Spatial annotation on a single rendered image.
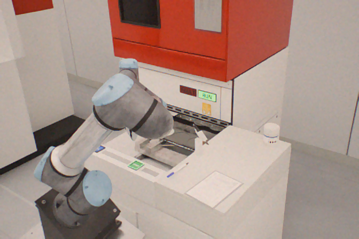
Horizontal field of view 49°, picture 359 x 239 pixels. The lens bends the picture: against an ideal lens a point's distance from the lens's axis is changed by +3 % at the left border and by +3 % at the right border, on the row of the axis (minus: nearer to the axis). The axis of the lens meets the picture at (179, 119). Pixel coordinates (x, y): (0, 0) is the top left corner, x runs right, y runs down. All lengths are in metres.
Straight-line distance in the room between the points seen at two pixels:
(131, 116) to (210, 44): 0.95
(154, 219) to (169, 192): 0.21
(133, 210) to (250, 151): 0.62
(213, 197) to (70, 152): 0.61
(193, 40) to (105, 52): 3.03
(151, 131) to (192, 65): 1.00
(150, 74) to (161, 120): 1.26
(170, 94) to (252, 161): 0.73
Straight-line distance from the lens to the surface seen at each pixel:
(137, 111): 1.05
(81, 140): 1.20
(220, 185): 1.62
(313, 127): 3.62
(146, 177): 1.69
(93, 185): 1.35
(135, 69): 1.54
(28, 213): 3.23
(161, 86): 2.29
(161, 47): 2.14
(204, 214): 1.56
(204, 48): 1.95
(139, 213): 1.86
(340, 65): 3.35
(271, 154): 1.84
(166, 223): 1.75
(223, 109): 2.06
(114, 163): 1.81
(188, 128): 2.18
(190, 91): 2.15
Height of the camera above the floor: 1.94
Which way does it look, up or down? 27 degrees down
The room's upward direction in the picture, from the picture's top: 2 degrees counter-clockwise
